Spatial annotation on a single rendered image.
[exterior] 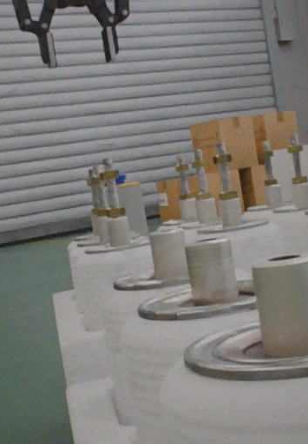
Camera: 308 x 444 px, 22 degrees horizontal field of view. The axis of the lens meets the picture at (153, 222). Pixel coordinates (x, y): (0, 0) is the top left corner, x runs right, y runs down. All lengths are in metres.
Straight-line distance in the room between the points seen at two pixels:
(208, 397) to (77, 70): 6.24
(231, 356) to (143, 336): 0.11
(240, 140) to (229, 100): 2.53
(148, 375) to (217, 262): 0.06
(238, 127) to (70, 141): 2.00
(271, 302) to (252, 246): 0.53
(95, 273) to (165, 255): 0.30
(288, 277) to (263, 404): 0.05
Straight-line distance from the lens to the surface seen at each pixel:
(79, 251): 0.91
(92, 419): 0.49
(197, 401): 0.24
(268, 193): 1.08
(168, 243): 0.49
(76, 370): 0.75
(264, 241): 0.80
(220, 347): 0.27
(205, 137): 4.73
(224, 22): 7.33
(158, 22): 6.93
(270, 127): 4.87
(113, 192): 0.81
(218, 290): 0.37
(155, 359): 0.35
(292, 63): 7.80
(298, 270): 0.26
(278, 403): 0.23
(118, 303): 0.47
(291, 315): 0.26
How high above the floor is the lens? 0.31
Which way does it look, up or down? 3 degrees down
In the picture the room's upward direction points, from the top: 9 degrees counter-clockwise
